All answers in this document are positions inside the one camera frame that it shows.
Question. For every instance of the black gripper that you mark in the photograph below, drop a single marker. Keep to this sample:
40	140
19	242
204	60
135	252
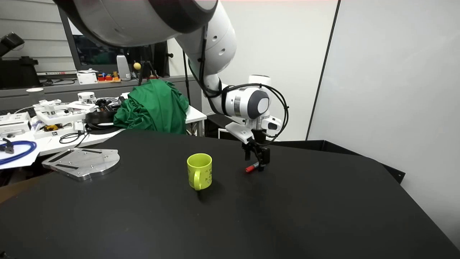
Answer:
255	142

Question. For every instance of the red-capped marker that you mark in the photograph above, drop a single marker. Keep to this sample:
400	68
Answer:
253	167

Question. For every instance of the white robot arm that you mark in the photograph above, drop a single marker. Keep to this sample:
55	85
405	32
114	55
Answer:
203	30

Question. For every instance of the yellow-green ceramic mug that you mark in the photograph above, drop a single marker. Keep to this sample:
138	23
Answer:
200	170

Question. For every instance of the green cloth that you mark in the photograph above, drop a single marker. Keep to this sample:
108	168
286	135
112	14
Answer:
154	105

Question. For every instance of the flat aluminium mounting plate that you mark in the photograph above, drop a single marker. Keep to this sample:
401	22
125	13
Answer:
82	163

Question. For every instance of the white workbench with clutter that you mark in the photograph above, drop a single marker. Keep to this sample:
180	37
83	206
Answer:
63	122

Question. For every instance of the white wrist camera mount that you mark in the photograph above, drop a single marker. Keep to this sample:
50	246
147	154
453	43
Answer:
270	124

